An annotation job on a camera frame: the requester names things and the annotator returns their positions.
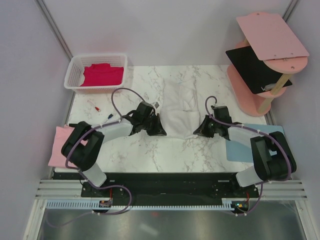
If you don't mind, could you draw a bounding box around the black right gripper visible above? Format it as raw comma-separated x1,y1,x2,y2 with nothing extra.
193,114,220,138

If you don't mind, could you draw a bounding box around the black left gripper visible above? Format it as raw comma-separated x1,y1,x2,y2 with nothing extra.
142,113,167,136

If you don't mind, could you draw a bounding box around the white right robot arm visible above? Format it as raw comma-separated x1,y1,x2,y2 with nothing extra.
193,106,297,197

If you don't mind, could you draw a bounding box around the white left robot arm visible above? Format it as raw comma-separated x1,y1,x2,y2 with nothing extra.
61,101,167,197

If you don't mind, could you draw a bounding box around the light blue mat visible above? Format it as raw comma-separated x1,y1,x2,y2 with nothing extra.
226,124,284,163

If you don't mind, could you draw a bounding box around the black square sheet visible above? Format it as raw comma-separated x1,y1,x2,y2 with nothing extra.
225,46,282,94

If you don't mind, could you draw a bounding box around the red t shirt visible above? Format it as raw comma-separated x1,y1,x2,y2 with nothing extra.
81,63,124,87

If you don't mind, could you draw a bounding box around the white plastic basket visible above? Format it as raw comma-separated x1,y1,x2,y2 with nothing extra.
64,53,128,94

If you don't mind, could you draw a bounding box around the pink t shirt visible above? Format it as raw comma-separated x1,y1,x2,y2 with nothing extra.
48,125,74,168

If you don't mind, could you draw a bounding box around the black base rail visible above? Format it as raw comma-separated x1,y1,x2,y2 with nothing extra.
52,171,266,207

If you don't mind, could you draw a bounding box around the white slotted cable duct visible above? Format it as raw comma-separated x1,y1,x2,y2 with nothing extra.
45,199,248,211

